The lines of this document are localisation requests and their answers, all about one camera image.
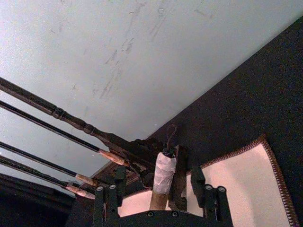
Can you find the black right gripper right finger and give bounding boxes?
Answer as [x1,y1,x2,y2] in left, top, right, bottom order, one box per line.
[191,166,228,227]

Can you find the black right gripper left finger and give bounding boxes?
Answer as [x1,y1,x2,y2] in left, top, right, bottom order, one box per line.
[94,165,127,227]

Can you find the bamboo brush with white tape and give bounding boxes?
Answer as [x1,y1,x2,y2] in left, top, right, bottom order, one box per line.
[149,124,178,211]

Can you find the white cloth with brown stitching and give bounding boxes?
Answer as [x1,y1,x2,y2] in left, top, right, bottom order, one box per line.
[117,134,300,227]

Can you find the dark carved wooden brush rack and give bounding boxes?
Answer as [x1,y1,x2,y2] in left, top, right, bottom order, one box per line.
[0,77,189,227]

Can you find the black table cloth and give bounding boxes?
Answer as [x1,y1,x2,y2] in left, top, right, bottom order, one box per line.
[145,16,303,227]

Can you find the black-handled calligraphy brush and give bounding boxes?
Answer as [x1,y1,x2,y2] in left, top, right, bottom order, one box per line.
[0,155,96,200]
[0,100,130,166]
[0,141,99,187]

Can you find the plain pale wall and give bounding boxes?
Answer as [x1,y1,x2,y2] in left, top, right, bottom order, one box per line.
[0,0,303,197]

